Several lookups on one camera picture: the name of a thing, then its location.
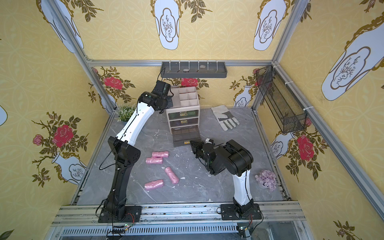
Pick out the grey wall shelf tray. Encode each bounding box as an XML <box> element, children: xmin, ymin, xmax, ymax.
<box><xmin>161</xmin><ymin>61</ymin><xmax>228</xmax><ymax>79</ymax></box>

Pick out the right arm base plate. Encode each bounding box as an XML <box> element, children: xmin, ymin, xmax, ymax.
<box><xmin>220</xmin><ymin>203</ymin><xmax>263</xmax><ymax>221</ymax></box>

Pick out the potted green plant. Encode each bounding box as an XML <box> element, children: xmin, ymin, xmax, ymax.
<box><xmin>118</xmin><ymin>106</ymin><xmax>136</xmax><ymax>122</ymax></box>

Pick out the black wire mesh basket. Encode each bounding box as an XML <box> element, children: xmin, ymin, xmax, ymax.
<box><xmin>255</xmin><ymin>66</ymin><xmax>307</xmax><ymax>134</ymax></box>

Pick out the grey work glove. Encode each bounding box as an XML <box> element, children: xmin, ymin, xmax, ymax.
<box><xmin>211</xmin><ymin>105</ymin><xmax>240</xmax><ymax>131</ymax></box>

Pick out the pink trash bag roll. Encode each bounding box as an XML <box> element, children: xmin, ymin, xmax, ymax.
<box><xmin>165</xmin><ymin>167</ymin><xmax>180</xmax><ymax>185</ymax></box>
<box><xmin>146</xmin><ymin>157</ymin><xmax>164</xmax><ymax>165</ymax></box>
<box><xmin>152</xmin><ymin>151</ymin><xmax>170</xmax><ymax>158</ymax></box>
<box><xmin>145</xmin><ymin>179</ymin><xmax>164</xmax><ymax>191</ymax></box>

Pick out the beige drawer organizer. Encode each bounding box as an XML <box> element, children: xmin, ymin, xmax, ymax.
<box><xmin>166</xmin><ymin>86</ymin><xmax>201</xmax><ymax>147</ymax></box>

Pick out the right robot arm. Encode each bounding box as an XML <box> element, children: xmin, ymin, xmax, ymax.
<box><xmin>190</xmin><ymin>139</ymin><xmax>254</xmax><ymax>215</ymax></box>

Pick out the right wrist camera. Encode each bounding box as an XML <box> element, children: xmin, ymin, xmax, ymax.
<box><xmin>205</xmin><ymin>138</ymin><xmax>215</xmax><ymax>145</ymax></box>

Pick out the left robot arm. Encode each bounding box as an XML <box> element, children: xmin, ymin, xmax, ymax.
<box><xmin>101</xmin><ymin>91</ymin><xmax>173</xmax><ymax>222</ymax></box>

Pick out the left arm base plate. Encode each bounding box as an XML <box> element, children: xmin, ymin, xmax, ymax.
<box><xmin>98</xmin><ymin>206</ymin><xmax>142</xmax><ymax>223</ymax></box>

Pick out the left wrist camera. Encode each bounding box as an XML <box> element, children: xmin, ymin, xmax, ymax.
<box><xmin>152</xmin><ymin>80</ymin><xmax>171</xmax><ymax>97</ymax></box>

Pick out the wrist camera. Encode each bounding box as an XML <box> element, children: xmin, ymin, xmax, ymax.
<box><xmin>205</xmin><ymin>138</ymin><xmax>215</xmax><ymax>145</ymax></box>
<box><xmin>152</xmin><ymin>80</ymin><xmax>171</xmax><ymax>97</ymax></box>

